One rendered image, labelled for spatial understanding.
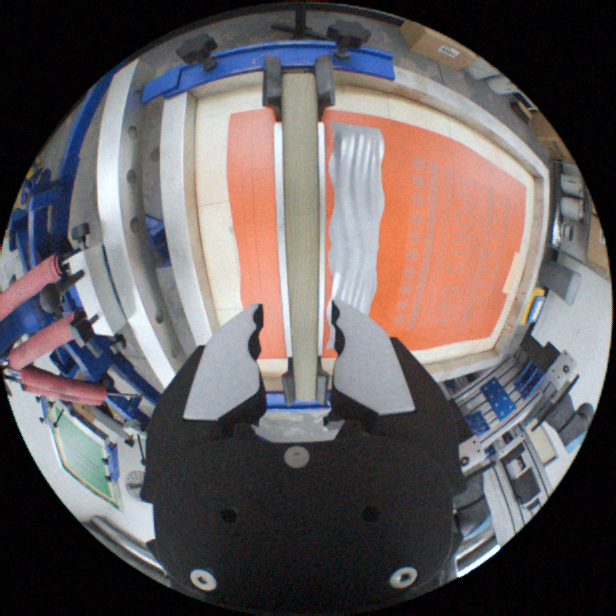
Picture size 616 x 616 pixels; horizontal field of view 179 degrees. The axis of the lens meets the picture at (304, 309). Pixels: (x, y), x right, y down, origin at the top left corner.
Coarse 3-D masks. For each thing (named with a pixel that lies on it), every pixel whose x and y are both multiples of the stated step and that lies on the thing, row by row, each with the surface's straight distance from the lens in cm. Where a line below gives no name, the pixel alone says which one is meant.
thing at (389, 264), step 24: (240, 264) 29; (264, 264) 29; (384, 264) 31; (240, 288) 31; (264, 288) 30; (384, 288) 32; (264, 312) 32; (384, 312) 35; (264, 336) 34; (408, 336) 40; (432, 336) 44; (456, 336) 50; (480, 336) 59
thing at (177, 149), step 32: (192, 96) 35; (416, 96) 37; (448, 96) 39; (192, 128) 33; (480, 128) 45; (160, 160) 31; (192, 160) 31; (192, 192) 30; (544, 192) 64; (192, 224) 29; (544, 224) 63; (192, 256) 28; (192, 288) 30; (192, 320) 32; (512, 320) 65; (480, 352) 65
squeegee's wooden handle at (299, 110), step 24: (288, 96) 20; (312, 96) 20; (288, 120) 18; (312, 120) 18; (288, 144) 17; (312, 144) 17; (288, 168) 17; (312, 168) 17; (288, 192) 17; (312, 192) 17; (288, 216) 17; (312, 216) 17; (288, 240) 17; (312, 240) 17; (288, 264) 17; (312, 264) 17; (288, 288) 18; (312, 288) 18; (312, 312) 19; (312, 336) 21; (312, 360) 23; (312, 384) 26
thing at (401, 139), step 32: (256, 128) 30; (384, 128) 32; (416, 128) 35; (256, 160) 28; (384, 160) 30; (448, 160) 37; (480, 160) 44; (256, 192) 28; (384, 192) 30; (512, 192) 53; (256, 224) 28; (384, 224) 30; (512, 224) 53; (512, 256) 55
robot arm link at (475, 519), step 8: (480, 504) 86; (488, 504) 91; (464, 512) 86; (472, 512) 86; (480, 512) 86; (488, 512) 89; (456, 520) 86; (464, 520) 86; (472, 520) 86; (480, 520) 87; (488, 520) 89; (456, 528) 86; (464, 528) 87; (472, 528) 87; (480, 528) 88; (464, 536) 91; (472, 536) 89
